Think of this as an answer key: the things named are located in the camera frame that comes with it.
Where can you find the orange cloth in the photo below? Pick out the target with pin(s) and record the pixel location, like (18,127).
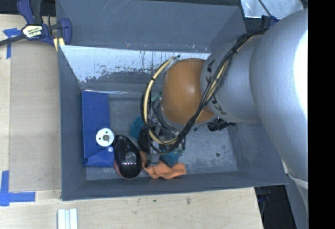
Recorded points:
(167,171)

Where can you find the black oval device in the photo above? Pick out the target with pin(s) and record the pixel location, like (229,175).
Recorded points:
(125,164)

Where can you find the teal block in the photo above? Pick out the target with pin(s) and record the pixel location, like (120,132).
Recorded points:
(136,128)

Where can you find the white round disc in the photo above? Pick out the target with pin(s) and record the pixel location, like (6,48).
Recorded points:
(102,141)

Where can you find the blue flat box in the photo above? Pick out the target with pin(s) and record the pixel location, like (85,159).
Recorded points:
(94,113)

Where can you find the pale wood board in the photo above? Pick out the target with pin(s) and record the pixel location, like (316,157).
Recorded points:
(34,118)

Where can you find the grey metal bin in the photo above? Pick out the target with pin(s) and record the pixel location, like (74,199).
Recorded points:
(136,24)

